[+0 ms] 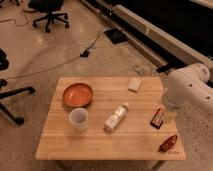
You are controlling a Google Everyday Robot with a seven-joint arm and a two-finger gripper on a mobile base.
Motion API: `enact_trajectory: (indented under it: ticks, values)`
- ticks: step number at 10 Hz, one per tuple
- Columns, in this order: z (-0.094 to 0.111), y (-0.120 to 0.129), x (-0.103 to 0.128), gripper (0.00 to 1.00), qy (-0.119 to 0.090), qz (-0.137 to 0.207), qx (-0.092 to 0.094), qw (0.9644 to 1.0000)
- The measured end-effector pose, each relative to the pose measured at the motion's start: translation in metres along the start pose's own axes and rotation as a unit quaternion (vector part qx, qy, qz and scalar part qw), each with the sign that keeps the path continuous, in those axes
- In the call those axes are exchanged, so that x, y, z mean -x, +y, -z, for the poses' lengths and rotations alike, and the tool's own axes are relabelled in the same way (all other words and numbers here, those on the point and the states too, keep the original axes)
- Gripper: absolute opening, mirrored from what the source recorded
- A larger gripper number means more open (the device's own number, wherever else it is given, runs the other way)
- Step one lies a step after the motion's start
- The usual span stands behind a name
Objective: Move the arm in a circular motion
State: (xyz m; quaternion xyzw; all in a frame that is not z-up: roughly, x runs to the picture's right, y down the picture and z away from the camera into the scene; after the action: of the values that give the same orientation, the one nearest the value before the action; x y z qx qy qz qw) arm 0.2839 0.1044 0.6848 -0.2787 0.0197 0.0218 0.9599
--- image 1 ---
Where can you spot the translucent plastic cup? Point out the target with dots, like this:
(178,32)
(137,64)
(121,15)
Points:
(78,117)

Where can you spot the orange bowl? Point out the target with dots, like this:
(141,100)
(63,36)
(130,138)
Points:
(78,95)

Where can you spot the black floor mat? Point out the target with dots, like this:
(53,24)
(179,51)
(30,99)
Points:
(116,36)

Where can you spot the wooden table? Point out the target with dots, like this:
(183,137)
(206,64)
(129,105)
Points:
(133,139)

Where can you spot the red snack packet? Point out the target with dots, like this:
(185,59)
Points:
(168,143)

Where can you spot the white plastic bottle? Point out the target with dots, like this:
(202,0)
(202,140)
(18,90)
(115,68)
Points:
(112,122)

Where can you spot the black office chair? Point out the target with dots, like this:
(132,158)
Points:
(51,10)

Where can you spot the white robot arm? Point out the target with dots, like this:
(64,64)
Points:
(187,84)

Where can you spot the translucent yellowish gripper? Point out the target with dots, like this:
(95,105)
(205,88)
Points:
(169,115)

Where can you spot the red black candy box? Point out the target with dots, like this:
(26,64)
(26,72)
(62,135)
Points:
(158,118)

